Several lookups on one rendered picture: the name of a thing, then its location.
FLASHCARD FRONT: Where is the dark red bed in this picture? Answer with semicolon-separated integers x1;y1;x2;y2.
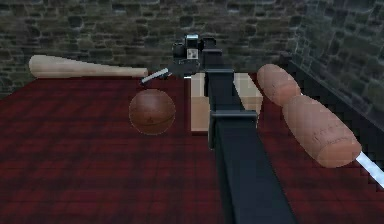
0;53;384;224

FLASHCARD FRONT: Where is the pale wooden baseball bat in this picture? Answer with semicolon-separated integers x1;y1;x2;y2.
28;54;149;80

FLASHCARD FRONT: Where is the short salmon bolster pillow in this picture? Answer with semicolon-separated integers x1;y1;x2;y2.
256;63;303;108

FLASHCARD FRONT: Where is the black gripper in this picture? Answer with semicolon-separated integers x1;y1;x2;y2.
140;40;206;85

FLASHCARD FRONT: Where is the beige rectangular pillow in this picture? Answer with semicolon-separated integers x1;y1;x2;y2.
190;72;264;133

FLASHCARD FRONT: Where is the brown basketball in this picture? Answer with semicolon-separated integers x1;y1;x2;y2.
128;88;177;136

